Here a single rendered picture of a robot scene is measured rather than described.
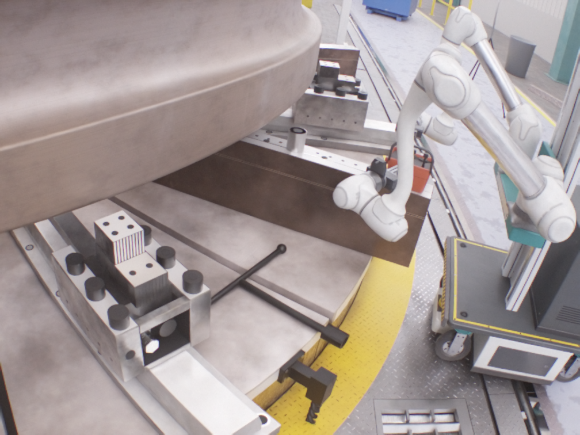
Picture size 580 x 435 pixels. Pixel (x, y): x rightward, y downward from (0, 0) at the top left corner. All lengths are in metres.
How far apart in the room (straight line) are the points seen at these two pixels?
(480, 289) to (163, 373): 1.50
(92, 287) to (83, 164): 0.35
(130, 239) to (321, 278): 1.00
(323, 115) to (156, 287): 1.99
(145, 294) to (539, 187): 1.26
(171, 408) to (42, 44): 1.13
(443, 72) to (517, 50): 7.82
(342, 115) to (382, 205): 1.50
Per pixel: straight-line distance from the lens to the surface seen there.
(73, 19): 1.47
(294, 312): 1.95
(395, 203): 1.74
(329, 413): 2.08
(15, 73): 1.45
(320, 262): 2.26
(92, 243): 1.82
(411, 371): 2.33
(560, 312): 2.29
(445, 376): 2.38
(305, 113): 3.15
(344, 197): 1.76
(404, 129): 1.70
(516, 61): 9.27
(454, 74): 1.42
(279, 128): 3.27
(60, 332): 1.91
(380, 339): 2.42
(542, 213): 1.68
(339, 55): 4.41
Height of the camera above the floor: 1.68
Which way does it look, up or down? 32 degrees down
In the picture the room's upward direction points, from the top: 9 degrees clockwise
